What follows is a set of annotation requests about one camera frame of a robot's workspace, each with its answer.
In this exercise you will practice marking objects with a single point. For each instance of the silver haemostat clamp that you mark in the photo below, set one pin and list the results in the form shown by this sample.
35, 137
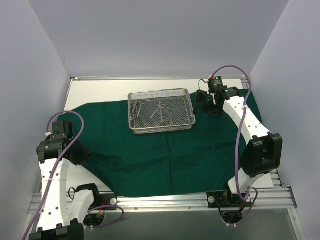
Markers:
167, 122

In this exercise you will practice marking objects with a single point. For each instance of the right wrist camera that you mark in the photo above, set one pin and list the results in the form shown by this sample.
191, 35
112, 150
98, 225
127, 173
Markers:
215, 83

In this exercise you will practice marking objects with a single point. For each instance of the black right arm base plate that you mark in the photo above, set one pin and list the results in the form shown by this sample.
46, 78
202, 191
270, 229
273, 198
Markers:
224, 199

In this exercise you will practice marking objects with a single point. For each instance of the green surgical cloth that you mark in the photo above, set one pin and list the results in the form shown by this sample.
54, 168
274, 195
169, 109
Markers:
200, 159

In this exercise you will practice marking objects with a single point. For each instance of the metal mesh instrument tray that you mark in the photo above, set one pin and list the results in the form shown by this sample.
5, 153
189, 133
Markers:
178, 106

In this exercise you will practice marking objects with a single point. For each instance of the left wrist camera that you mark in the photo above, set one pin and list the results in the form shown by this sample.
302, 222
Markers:
61, 129

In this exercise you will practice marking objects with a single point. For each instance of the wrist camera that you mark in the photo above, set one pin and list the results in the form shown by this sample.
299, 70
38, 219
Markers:
215, 83
61, 129

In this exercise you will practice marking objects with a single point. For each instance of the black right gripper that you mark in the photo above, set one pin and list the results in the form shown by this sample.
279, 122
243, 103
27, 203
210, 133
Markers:
204, 103

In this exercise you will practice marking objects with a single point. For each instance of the aluminium frame rail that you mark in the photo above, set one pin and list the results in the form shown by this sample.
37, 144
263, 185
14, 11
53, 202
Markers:
267, 200

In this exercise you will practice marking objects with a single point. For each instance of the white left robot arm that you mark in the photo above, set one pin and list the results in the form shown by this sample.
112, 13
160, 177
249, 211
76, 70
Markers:
57, 220

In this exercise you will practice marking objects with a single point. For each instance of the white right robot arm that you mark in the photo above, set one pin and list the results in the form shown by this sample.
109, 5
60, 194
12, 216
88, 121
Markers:
257, 150

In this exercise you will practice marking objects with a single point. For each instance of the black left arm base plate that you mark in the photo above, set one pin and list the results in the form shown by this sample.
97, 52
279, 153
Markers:
105, 198

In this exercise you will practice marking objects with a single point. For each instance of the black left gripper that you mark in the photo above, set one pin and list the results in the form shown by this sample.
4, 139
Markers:
81, 153

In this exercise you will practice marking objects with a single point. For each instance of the silver forceps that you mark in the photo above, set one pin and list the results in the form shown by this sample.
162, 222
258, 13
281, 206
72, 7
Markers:
137, 107

